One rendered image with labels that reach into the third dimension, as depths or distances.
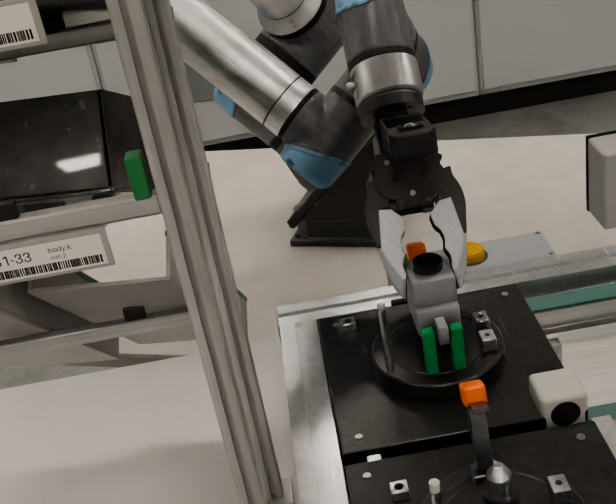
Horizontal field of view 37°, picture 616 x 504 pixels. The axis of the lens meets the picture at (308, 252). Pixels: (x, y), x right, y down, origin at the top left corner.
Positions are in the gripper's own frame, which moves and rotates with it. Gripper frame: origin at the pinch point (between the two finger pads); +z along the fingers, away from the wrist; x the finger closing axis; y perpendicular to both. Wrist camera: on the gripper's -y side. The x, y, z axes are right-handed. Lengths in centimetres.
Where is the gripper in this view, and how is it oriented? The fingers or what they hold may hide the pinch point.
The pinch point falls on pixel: (430, 279)
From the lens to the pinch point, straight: 92.8
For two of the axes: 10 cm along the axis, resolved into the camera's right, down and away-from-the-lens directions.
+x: -9.8, 1.8, 0.0
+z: 1.8, 9.6, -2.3
